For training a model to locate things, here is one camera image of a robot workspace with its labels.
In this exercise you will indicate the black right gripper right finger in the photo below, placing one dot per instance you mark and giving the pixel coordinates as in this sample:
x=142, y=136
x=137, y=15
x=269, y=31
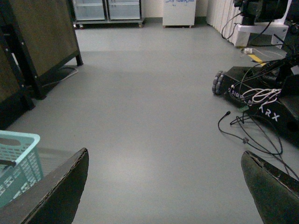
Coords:
x=275, y=193

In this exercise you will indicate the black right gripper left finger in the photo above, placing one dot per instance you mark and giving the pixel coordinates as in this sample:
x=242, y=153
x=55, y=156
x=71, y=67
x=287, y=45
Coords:
x=54, y=199

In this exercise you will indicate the light blue plastic basket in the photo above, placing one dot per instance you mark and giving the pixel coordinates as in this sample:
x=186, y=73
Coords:
x=20, y=166

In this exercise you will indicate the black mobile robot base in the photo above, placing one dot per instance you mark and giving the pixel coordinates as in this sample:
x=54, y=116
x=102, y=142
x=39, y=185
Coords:
x=270, y=92

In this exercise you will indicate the white robot platform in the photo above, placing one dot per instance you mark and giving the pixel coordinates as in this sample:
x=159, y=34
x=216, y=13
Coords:
x=277, y=30

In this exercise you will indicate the dark wooden display stand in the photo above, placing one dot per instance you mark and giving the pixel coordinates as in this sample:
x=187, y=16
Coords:
x=37, y=38

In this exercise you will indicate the glass door cabinet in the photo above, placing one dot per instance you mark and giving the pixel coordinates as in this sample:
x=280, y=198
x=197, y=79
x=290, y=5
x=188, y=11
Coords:
x=88, y=12

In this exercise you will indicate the white box with writing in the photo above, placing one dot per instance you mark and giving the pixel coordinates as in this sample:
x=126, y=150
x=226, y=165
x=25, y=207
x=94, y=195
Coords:
x=179, y=13

